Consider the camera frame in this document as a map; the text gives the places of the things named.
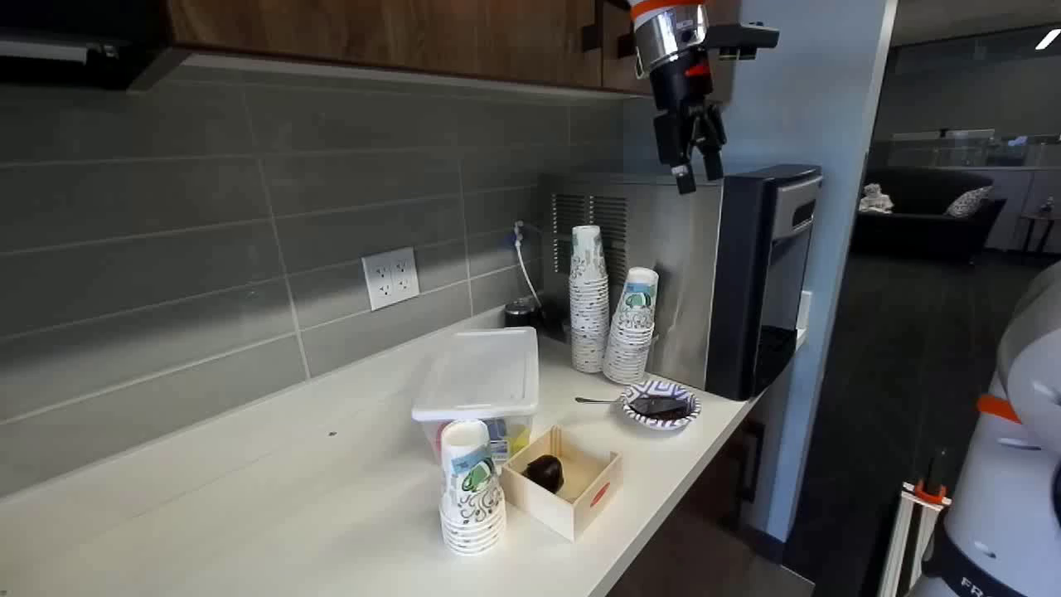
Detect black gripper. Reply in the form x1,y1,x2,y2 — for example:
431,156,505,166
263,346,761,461
648,59,731,200

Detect silver spatula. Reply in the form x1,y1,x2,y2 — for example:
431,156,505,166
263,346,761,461
571,391,638,413

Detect dark food on plate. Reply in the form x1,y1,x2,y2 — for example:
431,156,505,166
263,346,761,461
627,391,695,426

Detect black silver beverage machine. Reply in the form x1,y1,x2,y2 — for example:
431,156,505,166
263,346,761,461
540,162,828,406

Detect tall white paper cup stack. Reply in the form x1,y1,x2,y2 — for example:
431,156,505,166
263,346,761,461
568,223,614,378

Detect paper cup stack blue print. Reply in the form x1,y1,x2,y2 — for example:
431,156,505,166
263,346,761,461
601,262,663,389

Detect small black silver tap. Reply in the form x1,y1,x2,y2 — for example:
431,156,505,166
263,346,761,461
501,219,574,341

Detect dark sofa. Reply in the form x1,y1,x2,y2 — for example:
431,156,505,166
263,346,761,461
851,162,1012,265

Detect white pillow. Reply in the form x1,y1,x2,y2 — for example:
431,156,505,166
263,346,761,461
943,184,997,223

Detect clear container white lid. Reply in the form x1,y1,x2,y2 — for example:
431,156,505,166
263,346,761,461
409,326,543,466

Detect wooden upper cabinet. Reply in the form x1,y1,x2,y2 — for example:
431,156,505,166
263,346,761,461
164,0,746,101

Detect small black object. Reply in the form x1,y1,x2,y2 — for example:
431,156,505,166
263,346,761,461
521,450,571,499

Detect open wooden box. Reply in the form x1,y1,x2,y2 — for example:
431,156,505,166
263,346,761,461
496,421,627,546

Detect squat printed paper cup stack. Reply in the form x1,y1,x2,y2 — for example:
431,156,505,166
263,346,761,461
435,417,511,560

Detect white stand orange band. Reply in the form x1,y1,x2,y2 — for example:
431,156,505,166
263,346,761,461
876,445,957,597

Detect black range hood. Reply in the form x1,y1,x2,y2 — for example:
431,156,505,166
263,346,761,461
0,0,193,97

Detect white wall outlet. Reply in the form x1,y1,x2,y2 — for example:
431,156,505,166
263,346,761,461
358,242,426,315

